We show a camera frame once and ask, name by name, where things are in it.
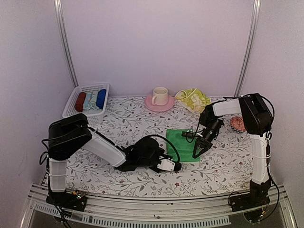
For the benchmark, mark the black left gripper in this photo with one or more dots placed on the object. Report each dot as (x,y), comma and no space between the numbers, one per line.
(161,151)

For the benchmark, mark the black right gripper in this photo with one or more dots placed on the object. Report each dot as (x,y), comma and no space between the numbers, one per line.
(205,147)

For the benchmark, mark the green microfibre towel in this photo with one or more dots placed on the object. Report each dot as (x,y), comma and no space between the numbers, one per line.
(184,149)

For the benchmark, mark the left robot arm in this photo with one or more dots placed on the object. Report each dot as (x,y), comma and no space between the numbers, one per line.
(69,135)

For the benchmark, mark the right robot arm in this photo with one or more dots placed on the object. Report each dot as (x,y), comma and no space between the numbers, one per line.
(258,115)

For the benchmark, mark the yellow patterned towel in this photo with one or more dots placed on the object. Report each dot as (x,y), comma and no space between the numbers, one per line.
(193,100)

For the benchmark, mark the cream ceramic mug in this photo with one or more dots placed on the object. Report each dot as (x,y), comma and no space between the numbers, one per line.
(160,96)

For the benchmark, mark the pale green rolled towel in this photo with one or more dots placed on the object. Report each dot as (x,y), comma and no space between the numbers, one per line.
(93,100)

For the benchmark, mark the light blue rolled towel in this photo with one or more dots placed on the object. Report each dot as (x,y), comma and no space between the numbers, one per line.
(86,104)

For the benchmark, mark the white plastic basket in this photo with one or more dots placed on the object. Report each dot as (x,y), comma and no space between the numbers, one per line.
(93,116)

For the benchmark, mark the dark red rolled towel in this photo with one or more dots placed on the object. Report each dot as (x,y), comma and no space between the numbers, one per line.
(79,102)

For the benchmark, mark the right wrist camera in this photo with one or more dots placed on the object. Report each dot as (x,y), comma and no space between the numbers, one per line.
(188,134)

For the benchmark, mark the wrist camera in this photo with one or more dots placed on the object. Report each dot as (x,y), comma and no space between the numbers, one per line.
(188,134)
(169,165)

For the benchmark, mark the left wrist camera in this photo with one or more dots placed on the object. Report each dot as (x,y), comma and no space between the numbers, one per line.
(169,165)

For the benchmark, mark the front aluminium rail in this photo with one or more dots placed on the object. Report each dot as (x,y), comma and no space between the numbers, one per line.
(107,211)

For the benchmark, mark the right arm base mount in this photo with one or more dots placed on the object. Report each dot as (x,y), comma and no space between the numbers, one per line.
(242,201)

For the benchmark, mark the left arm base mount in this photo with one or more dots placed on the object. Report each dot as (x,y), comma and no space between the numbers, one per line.
(67,200)

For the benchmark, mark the right aluminium frame post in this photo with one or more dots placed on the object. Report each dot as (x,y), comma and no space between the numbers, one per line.
(249,46)

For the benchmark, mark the aluminium frame post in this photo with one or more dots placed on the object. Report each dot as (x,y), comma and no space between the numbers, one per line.
(64,39)
(249,46)

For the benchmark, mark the left aluminium frame post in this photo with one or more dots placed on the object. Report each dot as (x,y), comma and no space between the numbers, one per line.
(64,39)

